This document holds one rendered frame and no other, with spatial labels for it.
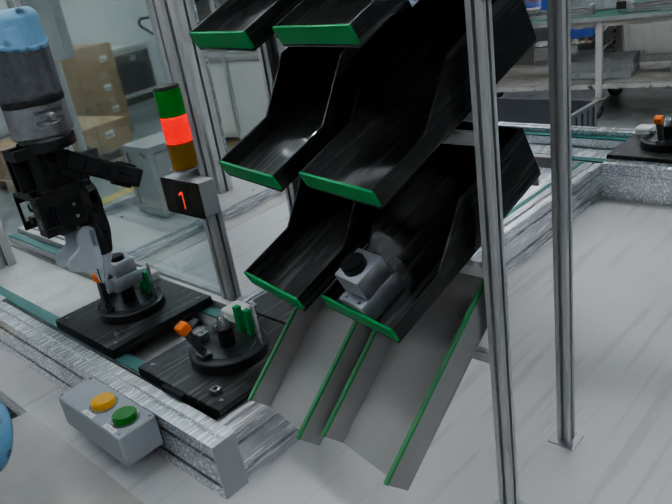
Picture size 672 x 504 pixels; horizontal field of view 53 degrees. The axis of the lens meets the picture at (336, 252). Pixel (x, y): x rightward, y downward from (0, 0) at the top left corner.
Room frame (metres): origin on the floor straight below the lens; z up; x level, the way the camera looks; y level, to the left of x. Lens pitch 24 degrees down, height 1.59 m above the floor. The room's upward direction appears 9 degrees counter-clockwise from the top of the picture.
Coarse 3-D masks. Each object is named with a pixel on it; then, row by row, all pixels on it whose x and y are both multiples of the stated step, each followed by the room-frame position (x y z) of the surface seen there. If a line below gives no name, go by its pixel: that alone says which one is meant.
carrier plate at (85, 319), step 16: (176, 288) 1.36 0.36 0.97; (96, 304) 1.35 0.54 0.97; (176, 304) 1.28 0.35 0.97; (192, 304) 1.27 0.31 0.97; (208, 304) 1.29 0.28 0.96; (64, 320) 1.29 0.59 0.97; (80, 320) 1.28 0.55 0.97; (96, 320) 1.27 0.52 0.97; (144, 320) 1.23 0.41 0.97; (160, 320) 1.22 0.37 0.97; (176, 320) 1.23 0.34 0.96; (80, 336) 1.22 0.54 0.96; (96, 336) 1.20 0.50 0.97; (112, 336) 1.19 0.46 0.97; (128, 336) 1.17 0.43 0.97; (144, 336) 1.18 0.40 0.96; (112, 352) 1.13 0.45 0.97
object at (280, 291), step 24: (312, 192) 0.92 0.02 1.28; (312, 216) 0.92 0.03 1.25; (336, 216) 0.90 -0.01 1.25; (360, 216) 0.81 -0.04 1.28; (288, 240) 0.89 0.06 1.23; (312, 240) 0.87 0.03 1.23; (336, 240) 0.85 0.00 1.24; (360, 240) 0.81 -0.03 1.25; (264, 264) 0.87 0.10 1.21; (288, 264) 0.85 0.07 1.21; (312, 264) 0.83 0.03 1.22; (336, 264) 0.78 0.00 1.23; (264, 288) 0.83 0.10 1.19; (288, 288) 0.81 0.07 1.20; (312, 288) 0.76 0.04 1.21
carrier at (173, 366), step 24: (240, 312) 1.09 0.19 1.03; (216, 336) 1.08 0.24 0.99; (240, 336) 1.07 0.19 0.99; (264, 336) 1.05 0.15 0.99; (168, 360) 1.06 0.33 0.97; (192, 360) 1.01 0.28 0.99; (216, 360) 1.00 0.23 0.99; (240, 360) 0.99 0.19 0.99; (264, 360) 1.00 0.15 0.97; (168, 384) 0.98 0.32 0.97; (192, 384) 0.97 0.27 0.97; (216, 384) 0.96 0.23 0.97; (240, 384) 0.94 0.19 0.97; (216, 408) 0.89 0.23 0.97
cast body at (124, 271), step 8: (112, 256) 1.29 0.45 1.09; (120, 256) 1.29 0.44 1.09; (128, 256) 1.30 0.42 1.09; (112, 264) 1.28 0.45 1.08; (120, 264) 1.28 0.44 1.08; (128, 264) 1.29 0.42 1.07; (112, 272) 1.28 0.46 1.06; (120, 272) 1.27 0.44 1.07; (128, 272) 1.29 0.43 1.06; (136, 272) 1.30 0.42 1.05; (112, 280) 1.27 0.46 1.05; (120, 280) 1.27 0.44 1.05; (128, 280) 1.28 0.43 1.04; (136, 280) 1.29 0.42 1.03; (112, 288) 1.27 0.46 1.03; (120, 288) 1.27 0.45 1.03
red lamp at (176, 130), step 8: (160, 120) 1.26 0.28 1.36; (168, 120) 1.25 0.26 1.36; (176, 120) 1.25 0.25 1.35; (184, 120) 1.26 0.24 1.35; (168, 128) 1.25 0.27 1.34; (176, 128) 1.25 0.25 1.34; (184, 128) 1.25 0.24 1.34; (168, 136) 1.25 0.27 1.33; (176, 136) 1.25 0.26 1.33; (184, 136) 1.25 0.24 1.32; (168, 144) 1.25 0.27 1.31; (176, 144) 1.25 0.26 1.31
